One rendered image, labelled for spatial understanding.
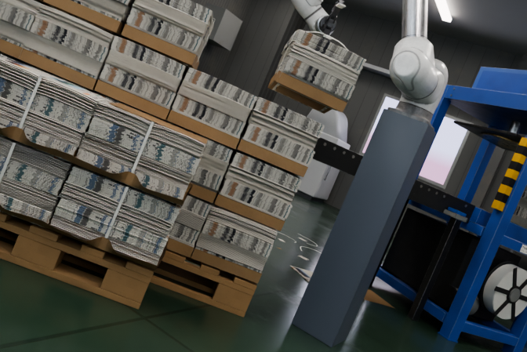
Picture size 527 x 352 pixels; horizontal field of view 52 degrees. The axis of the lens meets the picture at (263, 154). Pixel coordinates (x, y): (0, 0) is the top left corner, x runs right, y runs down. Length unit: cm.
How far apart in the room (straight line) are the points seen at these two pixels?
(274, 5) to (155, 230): 831
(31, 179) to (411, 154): 143
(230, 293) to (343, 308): 48
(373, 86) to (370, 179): 717
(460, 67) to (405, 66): 712
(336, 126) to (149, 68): 665
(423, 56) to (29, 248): 155
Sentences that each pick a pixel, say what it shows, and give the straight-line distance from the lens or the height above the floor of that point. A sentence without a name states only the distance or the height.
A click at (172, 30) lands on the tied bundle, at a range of 210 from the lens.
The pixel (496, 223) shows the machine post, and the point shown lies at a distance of 348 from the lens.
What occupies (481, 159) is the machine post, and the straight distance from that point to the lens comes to 452.
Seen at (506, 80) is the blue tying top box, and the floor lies 166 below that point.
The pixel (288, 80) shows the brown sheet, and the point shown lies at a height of 93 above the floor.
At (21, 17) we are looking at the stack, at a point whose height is 75.
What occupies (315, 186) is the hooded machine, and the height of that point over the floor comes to 23.
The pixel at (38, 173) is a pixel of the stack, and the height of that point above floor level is 30.
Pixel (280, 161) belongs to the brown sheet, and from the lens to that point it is 210.
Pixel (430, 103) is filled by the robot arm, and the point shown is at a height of 109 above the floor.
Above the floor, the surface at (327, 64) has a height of 105.
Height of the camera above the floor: 71
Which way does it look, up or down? 2 degrees down
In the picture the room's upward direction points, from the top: 23 degrees clockwise
